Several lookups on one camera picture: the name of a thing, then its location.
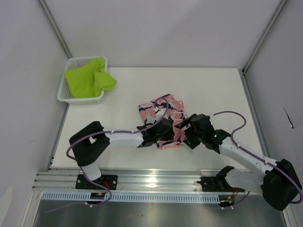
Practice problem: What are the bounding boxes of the pink shark print shorts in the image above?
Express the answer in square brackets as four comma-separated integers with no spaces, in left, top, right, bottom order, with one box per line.
[138,94,188,150]

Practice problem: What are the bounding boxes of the lime green shorts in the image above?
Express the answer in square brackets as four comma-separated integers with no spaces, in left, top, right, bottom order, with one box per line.
[64,57,117,98]

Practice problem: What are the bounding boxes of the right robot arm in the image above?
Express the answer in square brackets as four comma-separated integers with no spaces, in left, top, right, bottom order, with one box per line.
[176,114,303,211]

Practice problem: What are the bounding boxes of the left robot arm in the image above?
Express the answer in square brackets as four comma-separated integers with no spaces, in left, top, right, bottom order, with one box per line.
[69,118,174,189]

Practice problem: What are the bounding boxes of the white plastic basket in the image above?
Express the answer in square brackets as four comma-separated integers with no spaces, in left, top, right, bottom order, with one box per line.
[57,56,108,105]

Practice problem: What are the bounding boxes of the aluminium mounting rail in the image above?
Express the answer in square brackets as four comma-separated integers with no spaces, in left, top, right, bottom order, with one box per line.
[32,169,218,194]

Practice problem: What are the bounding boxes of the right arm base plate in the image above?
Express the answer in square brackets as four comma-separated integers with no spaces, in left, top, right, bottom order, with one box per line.
[196,176,245,192]

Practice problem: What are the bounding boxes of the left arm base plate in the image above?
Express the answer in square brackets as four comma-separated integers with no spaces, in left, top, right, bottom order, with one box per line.
[75,174,118,190]

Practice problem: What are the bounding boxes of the white slotted cable duct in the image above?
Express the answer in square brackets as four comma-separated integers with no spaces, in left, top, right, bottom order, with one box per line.
[41,191,220,204]

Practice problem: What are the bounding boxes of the right aluminium frame post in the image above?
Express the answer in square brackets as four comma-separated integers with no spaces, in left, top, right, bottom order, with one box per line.
[241,0,290,76]

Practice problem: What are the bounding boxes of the aluminium frame post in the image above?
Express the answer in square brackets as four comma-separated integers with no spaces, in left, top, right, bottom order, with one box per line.
[241,0,290,76]
[37,0,72,59]

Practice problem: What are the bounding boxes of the left aluminium frame post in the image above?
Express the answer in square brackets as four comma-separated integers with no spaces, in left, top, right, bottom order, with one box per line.
[37,0,72,59]

